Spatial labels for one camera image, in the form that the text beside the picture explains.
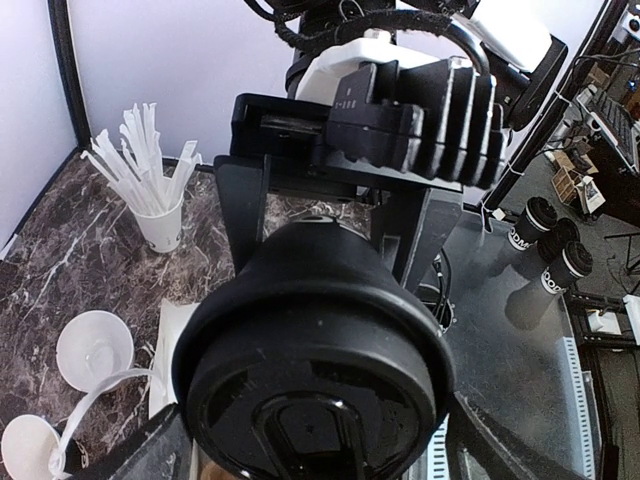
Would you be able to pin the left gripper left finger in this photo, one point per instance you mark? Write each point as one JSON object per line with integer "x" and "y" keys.
{"x": 160, "y": 449}

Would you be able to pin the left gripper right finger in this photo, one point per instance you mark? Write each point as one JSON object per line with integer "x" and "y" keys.
{"x": 476, "y": 446}

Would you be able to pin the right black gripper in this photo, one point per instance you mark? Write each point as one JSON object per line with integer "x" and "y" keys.
{"x": 400, "y": 105}

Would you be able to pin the brown paper bag white handles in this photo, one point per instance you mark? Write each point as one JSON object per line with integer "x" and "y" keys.
{"x": 173, "y": 320}

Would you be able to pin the stack of black paper cups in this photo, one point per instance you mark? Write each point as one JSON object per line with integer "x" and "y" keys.
{"x": 26, "y": 447}

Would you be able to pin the white cup holding straws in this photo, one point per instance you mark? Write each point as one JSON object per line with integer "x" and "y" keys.
{"x": 163, "y": 233}

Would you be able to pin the white paper bowl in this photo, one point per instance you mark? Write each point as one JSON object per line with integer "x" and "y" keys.
{"x": 93, "y": 346}

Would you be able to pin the spare black cups outside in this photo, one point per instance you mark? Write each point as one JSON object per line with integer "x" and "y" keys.
{"x": 557, "y": 241}

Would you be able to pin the bundle of white wrapped straws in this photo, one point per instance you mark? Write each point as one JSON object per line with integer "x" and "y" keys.
{"x": 135, "y": 170}

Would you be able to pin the white slotted cable duct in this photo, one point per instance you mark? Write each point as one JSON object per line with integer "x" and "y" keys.
{"x": 584, "y": 463}

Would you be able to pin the black left frame post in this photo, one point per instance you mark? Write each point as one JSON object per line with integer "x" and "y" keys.
{"x": 60, "y": 23}

